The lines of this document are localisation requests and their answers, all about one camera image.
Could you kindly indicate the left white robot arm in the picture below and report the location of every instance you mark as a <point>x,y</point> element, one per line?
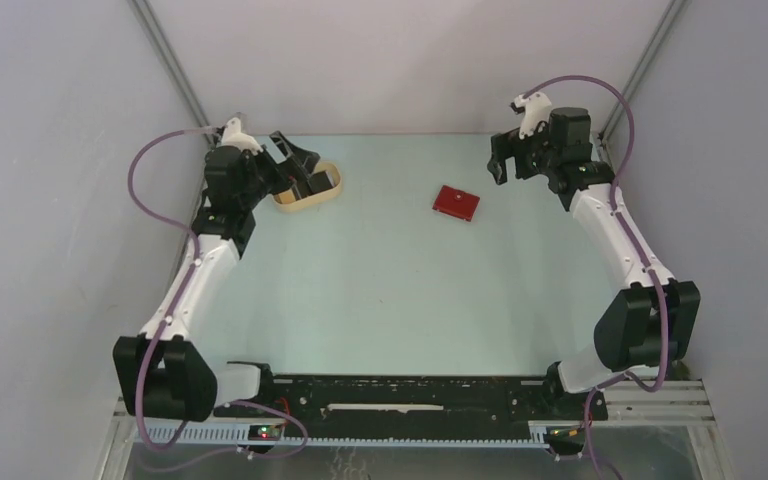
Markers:
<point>160,370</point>

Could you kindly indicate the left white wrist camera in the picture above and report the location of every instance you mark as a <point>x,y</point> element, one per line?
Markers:
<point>234,134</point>

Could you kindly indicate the red card holder wallet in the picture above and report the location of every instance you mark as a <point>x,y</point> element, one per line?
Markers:
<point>456,203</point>

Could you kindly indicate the aluminium frame rail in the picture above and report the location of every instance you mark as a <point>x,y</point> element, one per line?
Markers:
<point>678,404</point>

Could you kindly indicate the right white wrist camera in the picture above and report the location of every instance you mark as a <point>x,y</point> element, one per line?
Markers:
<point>533,109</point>

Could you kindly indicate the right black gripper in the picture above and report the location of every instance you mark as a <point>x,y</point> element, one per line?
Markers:
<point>510,144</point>

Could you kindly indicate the black card in tray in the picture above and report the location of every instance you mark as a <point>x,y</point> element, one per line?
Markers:
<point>319,182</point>

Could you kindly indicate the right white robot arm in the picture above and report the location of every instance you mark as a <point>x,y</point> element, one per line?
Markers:
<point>650,321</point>

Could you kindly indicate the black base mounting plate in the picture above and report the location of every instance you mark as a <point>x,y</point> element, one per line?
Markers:
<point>435,408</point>

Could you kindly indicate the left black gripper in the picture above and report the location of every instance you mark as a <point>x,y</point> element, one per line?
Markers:
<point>297,168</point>

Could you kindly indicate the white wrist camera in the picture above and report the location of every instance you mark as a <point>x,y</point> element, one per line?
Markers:
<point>533,109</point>
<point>234,134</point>

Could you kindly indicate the beige oval tray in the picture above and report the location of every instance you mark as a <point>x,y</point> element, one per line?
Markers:
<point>299,198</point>

